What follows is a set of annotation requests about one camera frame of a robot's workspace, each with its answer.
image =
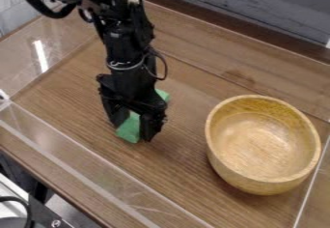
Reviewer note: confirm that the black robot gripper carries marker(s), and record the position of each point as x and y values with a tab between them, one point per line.
125	86

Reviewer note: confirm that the green rectangular block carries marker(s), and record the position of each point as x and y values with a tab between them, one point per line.
128	130

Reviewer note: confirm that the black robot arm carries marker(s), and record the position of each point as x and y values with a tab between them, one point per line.
121	25

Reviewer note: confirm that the brown wooden bowl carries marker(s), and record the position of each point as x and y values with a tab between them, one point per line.
262	144

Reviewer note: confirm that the clear acrylic tray wall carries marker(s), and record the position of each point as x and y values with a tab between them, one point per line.
156	184

